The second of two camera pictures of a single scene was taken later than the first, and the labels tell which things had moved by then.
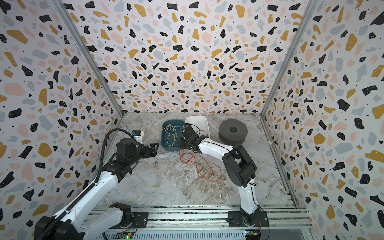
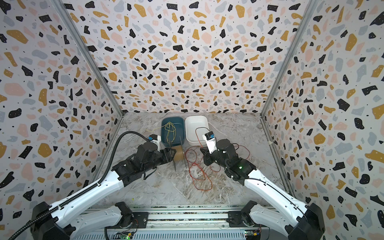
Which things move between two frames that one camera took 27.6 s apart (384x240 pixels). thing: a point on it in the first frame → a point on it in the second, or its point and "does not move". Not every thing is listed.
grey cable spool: (232, 131) → (179, 155)
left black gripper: (153, 151) → (167, 155)
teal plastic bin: (171, 132) does not move
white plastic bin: (200, 124) does not move
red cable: (198, 169) → (209, 167)
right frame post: (310, 11) does not move
